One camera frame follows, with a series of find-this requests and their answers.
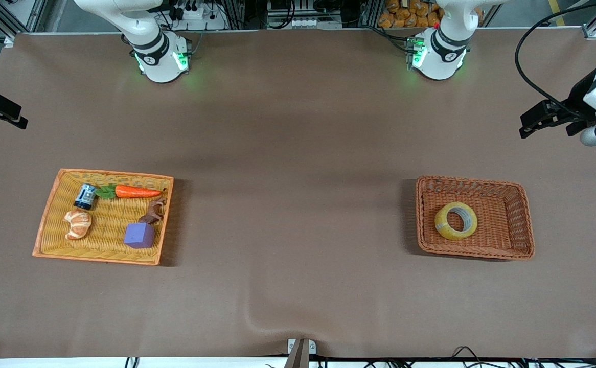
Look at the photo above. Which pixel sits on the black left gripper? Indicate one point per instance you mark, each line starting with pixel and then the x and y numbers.
pixel 580 94

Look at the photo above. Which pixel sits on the yellow clear tape roll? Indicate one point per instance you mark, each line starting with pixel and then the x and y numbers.
pixel 454 234

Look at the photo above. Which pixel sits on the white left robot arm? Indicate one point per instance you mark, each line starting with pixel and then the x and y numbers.
pixel 438 61

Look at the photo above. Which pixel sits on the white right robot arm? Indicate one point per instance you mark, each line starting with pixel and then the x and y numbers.
pixel 157 61

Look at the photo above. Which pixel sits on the blue printed can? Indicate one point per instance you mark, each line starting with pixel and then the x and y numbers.
pixel 84 198

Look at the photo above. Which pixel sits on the brown wicker basket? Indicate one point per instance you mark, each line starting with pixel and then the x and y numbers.
pixel 497 240

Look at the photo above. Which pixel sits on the toy croissant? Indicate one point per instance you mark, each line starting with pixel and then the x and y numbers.
pixel 78 225

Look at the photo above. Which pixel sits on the orange toy carrot green leaves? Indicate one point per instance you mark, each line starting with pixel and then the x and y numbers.
pixel 134 191

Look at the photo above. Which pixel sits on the yellow wicker basket orange rim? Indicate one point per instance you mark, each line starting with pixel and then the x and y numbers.
pixel 104 248

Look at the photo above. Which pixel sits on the bag of orange snacks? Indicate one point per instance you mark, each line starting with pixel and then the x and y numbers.
pixel 405 15

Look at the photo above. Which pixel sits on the brown toy lion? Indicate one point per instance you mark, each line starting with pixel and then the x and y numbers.
pixel 151 214

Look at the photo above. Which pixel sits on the purple cube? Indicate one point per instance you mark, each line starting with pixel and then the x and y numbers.
pixel 139 235

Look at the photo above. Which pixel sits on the white power strip with plugs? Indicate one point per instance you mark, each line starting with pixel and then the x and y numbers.
pixel 196 14

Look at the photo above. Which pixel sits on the brown table cloth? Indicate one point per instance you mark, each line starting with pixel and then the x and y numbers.
pixel 298 153

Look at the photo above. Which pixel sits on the long white power strip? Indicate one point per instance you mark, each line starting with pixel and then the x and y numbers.
pixel 303 23

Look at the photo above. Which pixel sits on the black electronics box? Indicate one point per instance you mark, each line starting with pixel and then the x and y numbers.
pixel 282 6

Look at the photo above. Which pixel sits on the small metal bracket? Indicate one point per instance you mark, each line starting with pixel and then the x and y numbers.
pixel 293 345

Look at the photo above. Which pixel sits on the brown camera pole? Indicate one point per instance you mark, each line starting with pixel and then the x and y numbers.
pixel 299 358

